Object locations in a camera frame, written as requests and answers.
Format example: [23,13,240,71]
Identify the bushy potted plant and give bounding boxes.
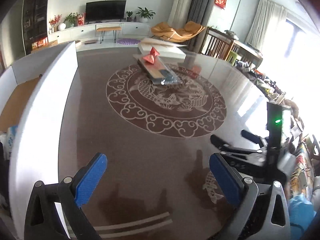
[64,12,79,28]

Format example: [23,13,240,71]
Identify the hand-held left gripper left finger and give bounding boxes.
[24,152,108,240]

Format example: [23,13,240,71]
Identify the white television cabinet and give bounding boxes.
[47,21,152,44]

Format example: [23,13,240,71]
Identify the dark display cabinet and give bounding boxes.
[22,0,52,55]

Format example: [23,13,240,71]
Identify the orange lounge chair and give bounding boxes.
[151,21,205,43]

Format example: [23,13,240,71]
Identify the white cardboard box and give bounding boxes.
[0,41,78,240]

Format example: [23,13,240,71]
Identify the wooden bench with metal legs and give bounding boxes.
[96,26,122,43]

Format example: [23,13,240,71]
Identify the wooden chair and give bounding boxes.
[204,27,235,60]

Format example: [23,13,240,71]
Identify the green plastic stool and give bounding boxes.
[229,51,242,65]

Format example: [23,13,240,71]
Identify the clear bag with grey disc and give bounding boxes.
[137,57,182,85]

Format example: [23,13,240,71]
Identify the patterned blue yellow cloth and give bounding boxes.
[287,140,320,205]

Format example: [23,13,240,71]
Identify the purple round mat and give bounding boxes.
[117,38,139,46]

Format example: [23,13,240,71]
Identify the blue and white cream box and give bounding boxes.
[5,126,19,160]

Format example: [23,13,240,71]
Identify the grey curtain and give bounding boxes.
[187,0,215,50]

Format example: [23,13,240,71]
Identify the pile of household clutter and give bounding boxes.
[235,60,304,130]

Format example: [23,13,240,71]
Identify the large potted plant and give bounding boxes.
[136,7,156,23]

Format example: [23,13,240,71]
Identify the red pouch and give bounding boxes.
[142,47,162,64]

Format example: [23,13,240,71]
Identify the brown cardboard box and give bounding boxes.
[31,37,58,51]

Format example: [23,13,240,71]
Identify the wooden desk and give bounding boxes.
[232,30,263,68]

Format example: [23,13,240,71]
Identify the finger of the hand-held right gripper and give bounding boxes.
[241,129,270,146]
[210,134,263,155]

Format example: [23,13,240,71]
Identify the black television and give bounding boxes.
[85,0,127,22]

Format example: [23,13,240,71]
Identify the white vase with red flowers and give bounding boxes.
[49,14,67,32]

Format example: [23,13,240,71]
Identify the white flat carton stack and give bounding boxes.
[132,37,198,63]

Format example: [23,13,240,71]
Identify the white window curtain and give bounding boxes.
[246,0,288,53]

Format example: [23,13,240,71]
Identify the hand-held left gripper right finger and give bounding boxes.
[209,152,292,240]

